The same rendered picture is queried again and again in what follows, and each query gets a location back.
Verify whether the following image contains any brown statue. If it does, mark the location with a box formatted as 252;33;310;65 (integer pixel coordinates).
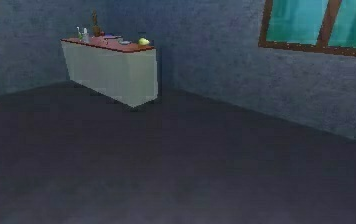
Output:
91;9;102;38

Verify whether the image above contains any white cabinet with red top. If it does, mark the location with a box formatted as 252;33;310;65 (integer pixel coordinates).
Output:
60;35;159;108

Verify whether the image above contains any brown framed window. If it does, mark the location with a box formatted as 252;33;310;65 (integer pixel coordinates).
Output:
258;0;356;58

